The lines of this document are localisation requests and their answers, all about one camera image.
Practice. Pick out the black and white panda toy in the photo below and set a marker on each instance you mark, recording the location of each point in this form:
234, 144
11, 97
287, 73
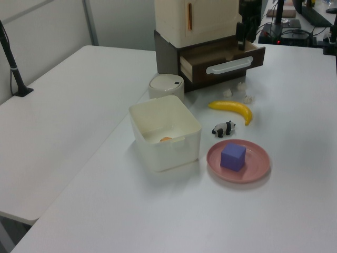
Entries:
223, 129

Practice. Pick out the purple cube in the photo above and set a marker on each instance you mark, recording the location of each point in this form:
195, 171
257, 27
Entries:
233, 156

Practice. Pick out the black electronics box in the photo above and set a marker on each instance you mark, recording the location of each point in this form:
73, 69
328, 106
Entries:
296, 38

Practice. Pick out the black table clamp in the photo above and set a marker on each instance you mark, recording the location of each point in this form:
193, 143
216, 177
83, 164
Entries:
330, 43

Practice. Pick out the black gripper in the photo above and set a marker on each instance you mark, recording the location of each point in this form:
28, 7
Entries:
248, 9

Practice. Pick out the toasted bread piece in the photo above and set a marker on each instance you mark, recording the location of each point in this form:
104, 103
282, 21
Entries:
166, 139

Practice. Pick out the black pole with clamp base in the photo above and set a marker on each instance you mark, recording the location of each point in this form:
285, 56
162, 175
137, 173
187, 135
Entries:
10, 66

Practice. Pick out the dark brown cabinet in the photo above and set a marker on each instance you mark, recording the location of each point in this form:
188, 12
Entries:
168, 52

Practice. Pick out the cream toy fridge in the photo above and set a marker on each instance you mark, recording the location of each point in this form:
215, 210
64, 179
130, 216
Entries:
194, 18

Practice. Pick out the pink plate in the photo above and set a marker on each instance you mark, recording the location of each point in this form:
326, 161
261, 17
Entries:
252, 168

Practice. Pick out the yellow toy banana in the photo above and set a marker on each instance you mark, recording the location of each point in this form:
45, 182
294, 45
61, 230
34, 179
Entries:
237, 108

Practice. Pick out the small white trash can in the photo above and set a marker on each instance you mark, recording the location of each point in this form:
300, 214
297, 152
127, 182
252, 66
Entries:
166, 88

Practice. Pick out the crumpled white paper ball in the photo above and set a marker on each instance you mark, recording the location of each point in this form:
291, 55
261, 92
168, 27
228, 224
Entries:
241, 86
248, 98
227, 92

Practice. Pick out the cream plastic storage box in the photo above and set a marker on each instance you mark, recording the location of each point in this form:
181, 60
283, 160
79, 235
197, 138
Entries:
168, 147

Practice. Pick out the black monitor stand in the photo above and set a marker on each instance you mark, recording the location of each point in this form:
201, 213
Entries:
280, 22

